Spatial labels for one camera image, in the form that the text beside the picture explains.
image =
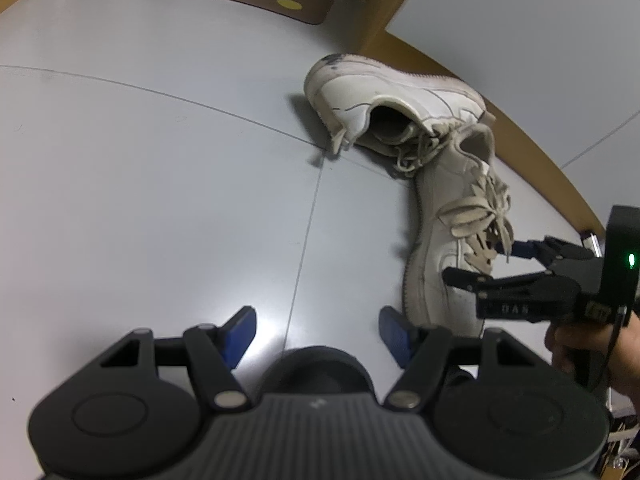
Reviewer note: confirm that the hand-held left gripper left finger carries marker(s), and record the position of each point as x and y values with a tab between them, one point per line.
240	332

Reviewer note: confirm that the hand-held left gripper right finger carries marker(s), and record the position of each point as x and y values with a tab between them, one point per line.
397	335

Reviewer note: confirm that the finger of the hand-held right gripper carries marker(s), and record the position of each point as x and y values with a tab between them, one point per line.
500	287
522	249

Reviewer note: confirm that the white sneaker grey print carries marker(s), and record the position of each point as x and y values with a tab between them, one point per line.
440	250

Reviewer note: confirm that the person's right hand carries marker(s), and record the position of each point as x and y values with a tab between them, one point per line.
562	345

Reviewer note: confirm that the white cabinet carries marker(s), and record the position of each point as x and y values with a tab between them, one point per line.
525	35

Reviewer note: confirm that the yellow round sticker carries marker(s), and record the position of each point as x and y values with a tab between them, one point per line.
289	3

